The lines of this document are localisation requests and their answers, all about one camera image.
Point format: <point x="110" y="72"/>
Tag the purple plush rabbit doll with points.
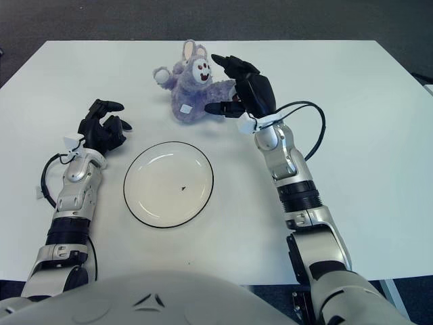
<point x="189" y="94"/>

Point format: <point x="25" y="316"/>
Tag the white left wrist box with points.
<point x="71" y="141"/>

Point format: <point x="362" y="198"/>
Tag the white plate with black rim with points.
<point x="162" y="189"/>

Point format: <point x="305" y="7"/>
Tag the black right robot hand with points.
<point x="257" y="91"/>

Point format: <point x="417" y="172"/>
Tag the light grey robot torso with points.
<point x="186" y="298"/>

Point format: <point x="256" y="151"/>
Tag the light grey desk corner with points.
<point x="429" y="93"/>

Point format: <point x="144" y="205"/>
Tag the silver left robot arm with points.
<point x="72" y="196"/>

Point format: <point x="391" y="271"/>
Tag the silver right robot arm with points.
<point x="291" y="162"/>

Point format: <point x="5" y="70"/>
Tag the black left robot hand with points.
<point x="96" y="130"/>

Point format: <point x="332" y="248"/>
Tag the white table leg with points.
<point x="390" y="287"/>

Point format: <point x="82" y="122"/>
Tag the black metal bracket with screws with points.
<point x="301" y="304"/>

